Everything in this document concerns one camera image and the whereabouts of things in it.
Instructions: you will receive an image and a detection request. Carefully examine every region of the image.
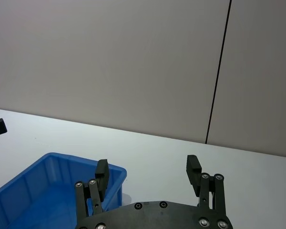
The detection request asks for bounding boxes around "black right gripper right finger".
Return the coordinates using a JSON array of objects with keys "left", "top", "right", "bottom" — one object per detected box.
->
[{"left": 186, "top": 155, "right": 229, "bottom": 217}]

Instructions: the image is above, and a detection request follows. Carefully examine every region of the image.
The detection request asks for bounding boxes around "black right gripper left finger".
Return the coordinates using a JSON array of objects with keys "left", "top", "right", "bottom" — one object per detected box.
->
[{"left": 74, "top": 159, "right": 110, "bottom": 222}]

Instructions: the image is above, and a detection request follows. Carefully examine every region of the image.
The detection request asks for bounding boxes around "blue plastic bin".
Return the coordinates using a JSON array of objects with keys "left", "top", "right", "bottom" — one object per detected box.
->
[{"left": 0, "top": 152, "right": 127, "bottom": 229}]

